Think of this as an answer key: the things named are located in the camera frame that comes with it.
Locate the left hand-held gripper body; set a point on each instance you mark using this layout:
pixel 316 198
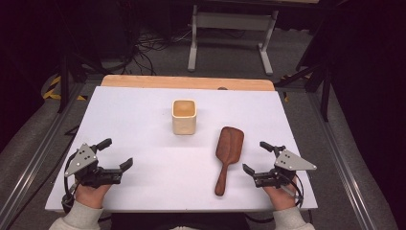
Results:
pixel 87 166

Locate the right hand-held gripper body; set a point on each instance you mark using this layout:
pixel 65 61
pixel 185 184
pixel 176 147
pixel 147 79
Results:
pixel 281 171

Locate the brown wooden spatula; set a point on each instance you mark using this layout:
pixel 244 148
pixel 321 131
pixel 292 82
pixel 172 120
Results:
pixel 228 153

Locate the cream square holder cup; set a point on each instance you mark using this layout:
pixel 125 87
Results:
pixel 184 118

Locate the person's right hand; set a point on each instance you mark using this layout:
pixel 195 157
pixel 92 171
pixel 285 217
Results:
pixel 281 198

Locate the person's left hand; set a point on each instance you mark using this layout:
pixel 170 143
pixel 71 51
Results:
pixel 92 194

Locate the yellow black hazard tape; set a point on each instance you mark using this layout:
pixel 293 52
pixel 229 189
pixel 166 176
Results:
pixel 54 89

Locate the black metal stand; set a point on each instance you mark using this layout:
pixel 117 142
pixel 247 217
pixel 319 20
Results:
pixel 68 64
pixel 319 70

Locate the wooden board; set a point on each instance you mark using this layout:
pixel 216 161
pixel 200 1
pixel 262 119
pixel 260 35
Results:
pixel 188 82

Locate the aluminium rail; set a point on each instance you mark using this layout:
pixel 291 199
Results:
pixel 341 159
pixel 35 159

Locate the white metal table frame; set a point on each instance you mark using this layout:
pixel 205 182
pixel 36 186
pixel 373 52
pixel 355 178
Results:
pixel 230 22

